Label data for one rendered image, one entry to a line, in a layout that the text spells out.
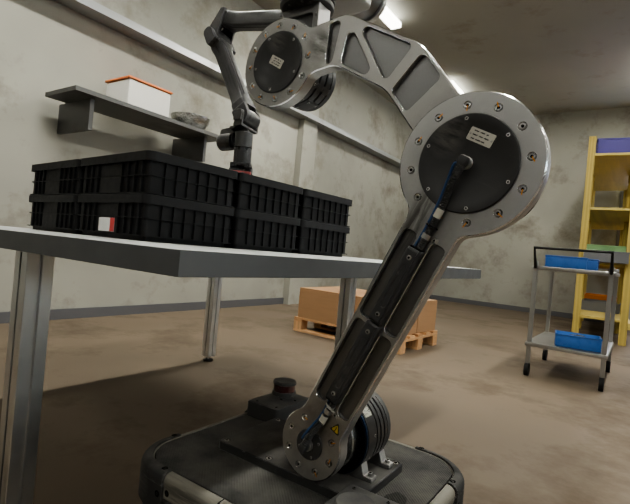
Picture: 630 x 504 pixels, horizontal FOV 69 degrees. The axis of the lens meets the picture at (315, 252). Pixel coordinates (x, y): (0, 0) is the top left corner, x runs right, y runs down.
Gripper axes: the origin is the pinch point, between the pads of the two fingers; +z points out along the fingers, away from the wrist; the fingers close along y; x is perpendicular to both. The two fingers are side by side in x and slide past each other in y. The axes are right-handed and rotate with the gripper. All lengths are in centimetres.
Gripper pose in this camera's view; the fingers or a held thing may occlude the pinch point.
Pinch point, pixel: (239, 193)
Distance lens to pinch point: 152.6
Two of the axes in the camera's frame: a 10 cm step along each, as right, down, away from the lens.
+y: 0.7, 0.0, -10.0
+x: 9.9, 0.8, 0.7
